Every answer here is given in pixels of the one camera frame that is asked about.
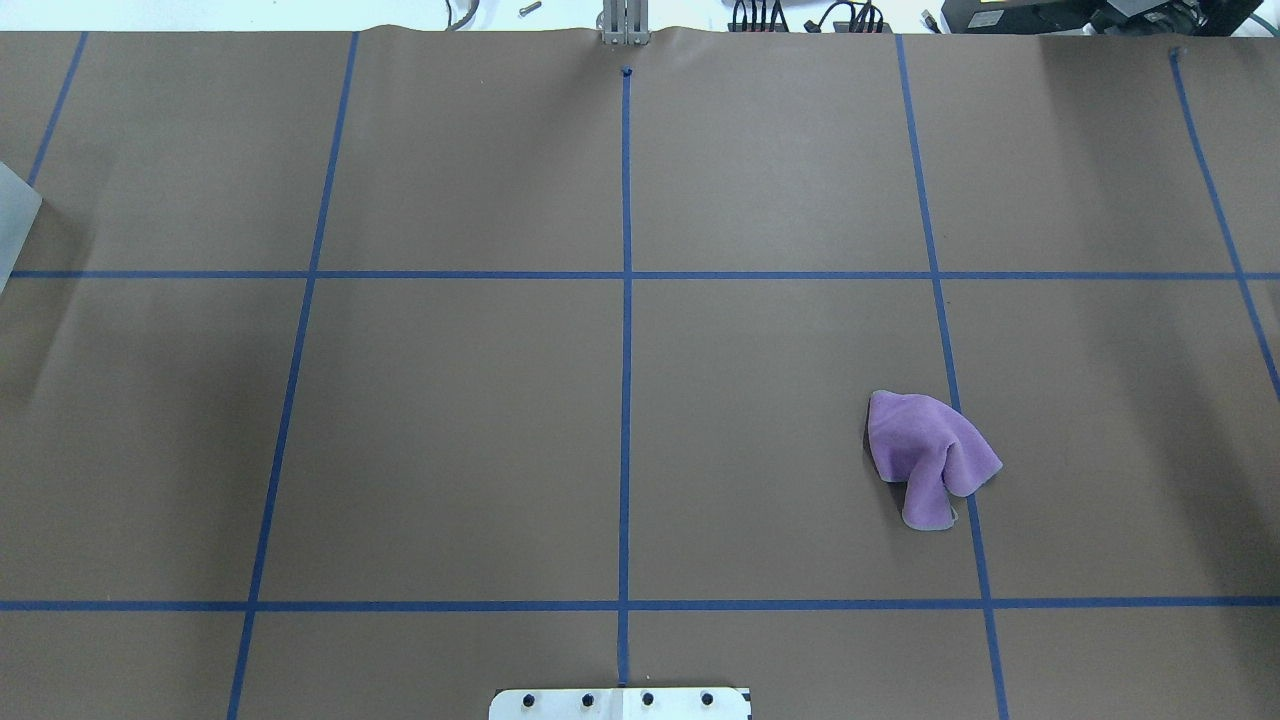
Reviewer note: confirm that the metal camera stand post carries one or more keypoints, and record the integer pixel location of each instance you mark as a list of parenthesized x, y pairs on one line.
[(624, 23)]

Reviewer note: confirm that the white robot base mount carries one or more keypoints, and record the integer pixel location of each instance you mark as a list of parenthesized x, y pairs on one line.
[(623, 703)]

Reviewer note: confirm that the translucent white plastic box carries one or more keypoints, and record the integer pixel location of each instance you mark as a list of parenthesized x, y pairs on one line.
[(20, 203)]

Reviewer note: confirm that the purple cloth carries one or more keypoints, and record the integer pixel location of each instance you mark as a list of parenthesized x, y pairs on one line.
[(930, 449)]

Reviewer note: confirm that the black equipment on bench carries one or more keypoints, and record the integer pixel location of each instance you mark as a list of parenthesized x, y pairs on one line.
[(1120, 18)]

